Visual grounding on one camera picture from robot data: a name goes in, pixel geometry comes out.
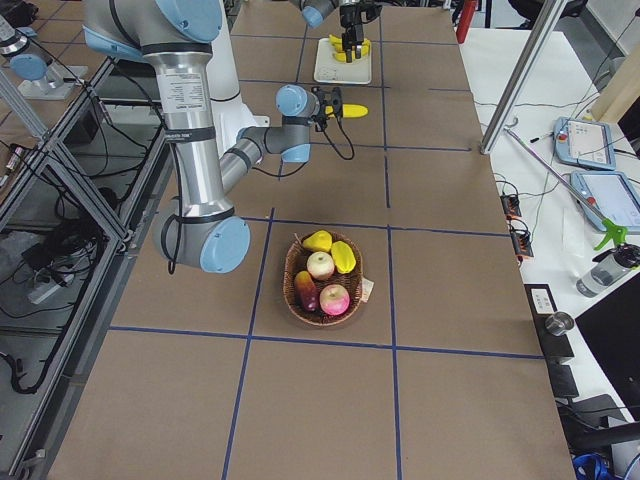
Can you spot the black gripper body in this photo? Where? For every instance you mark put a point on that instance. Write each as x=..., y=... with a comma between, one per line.
x=351, y=20
x=332, y=111

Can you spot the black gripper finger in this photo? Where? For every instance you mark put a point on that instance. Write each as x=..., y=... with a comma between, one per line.
x=358, y=40
x=346, y=45

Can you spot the yellow banana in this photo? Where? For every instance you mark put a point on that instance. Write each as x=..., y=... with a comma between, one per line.
x=335, y=41
x=338, y=53
x=348, y=111

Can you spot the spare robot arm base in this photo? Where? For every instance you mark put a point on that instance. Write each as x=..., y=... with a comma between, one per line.
x=43, y=77

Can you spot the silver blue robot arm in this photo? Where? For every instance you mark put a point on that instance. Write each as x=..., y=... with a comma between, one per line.
x=200, y=228
x=315, y=12

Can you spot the woven brown fruit basket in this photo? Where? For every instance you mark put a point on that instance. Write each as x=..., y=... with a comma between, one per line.
x=295, y=262

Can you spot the white bear print tray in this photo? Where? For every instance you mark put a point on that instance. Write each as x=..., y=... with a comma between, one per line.
x=328, y=70

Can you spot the red cylinder tube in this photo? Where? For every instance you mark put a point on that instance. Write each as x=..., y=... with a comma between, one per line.
x=465, y=11

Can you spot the yellow pear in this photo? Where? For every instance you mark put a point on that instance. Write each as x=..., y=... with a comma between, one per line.
x=319, y=241

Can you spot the yellow starfruit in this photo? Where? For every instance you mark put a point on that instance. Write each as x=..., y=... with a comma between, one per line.
x=343, y=257

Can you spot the small paper label tag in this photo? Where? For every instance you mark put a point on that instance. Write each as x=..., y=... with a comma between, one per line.
x=366, y=288

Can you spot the red yellow mango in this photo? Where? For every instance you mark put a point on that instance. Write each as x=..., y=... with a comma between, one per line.
x=306, y=292

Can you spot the pink red apple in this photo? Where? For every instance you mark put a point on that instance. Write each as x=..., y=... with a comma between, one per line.
x=334, y=299

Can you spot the orange black electronics board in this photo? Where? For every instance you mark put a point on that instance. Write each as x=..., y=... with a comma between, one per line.
x=519, y=232

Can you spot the far blue teach pendant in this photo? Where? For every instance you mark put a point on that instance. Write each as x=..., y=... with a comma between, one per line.
x=584, y=144

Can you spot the blue teach pendant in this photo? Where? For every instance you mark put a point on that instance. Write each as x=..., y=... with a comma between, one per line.
x=612, y=193
x=584, y=144

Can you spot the near blue teach pendant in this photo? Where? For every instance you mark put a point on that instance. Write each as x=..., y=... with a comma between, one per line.
x=612, y=193

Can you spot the small metal cup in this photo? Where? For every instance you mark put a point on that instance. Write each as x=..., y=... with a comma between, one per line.
x=559, y=323

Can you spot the black monitor screen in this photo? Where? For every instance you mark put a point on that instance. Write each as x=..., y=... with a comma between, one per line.
x=610, y=328

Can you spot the aluminium frame post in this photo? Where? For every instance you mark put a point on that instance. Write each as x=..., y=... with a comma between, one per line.
x=543, y=27

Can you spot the aluminium frame rack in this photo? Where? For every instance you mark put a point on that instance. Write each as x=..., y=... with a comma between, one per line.
x=72, y=221

